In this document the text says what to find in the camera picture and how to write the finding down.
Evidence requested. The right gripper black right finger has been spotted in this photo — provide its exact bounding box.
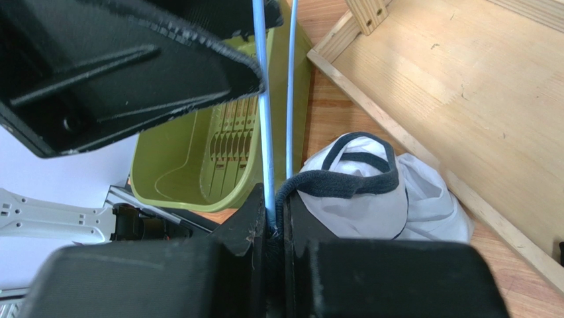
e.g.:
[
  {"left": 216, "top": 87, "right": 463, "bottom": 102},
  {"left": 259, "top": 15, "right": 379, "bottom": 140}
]
[{"left": 283, "top": 192, "right": 509, "bottom": 317}]

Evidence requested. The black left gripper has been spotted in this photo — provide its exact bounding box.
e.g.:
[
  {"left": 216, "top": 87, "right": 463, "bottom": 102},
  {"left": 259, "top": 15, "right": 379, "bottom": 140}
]
[{"left": 1, "top": 1, "right": 265, "bottom": 158}]

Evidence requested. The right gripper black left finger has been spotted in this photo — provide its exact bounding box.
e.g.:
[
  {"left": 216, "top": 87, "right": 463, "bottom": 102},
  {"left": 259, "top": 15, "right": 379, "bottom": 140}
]
[{"left": 19, "top": 184, "right": 266, "bottom": 317}]

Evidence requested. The white tank top navy trim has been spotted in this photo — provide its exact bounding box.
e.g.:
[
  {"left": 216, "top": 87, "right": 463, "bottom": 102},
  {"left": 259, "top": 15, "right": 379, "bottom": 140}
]
[{"left": 274, "top": 132, "right": 475, "bottom": 244}]

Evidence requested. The light blue wire hanger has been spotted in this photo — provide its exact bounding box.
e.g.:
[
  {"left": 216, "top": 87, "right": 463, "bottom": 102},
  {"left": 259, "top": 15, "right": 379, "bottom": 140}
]
[{"left": 252, "top": 0, "right": 299, "bottom": 233}]

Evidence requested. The olive green plastic basket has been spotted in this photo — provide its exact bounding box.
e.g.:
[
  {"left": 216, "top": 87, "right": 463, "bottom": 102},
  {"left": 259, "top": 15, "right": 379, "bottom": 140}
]
[{"left": 130, "top": 1, "right": 312, "bottom": 213}]

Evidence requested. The wooden clothes rack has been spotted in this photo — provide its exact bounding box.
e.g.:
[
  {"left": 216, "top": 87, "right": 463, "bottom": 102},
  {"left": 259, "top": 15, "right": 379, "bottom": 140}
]
[{"left": 308, "top": 1, "right": 563, "bottom": 292}]

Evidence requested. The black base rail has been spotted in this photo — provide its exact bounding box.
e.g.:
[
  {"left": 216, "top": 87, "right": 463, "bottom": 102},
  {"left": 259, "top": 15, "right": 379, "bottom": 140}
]
[{"left": 105, "top": 186, "right": 219, "bottom": 240}]

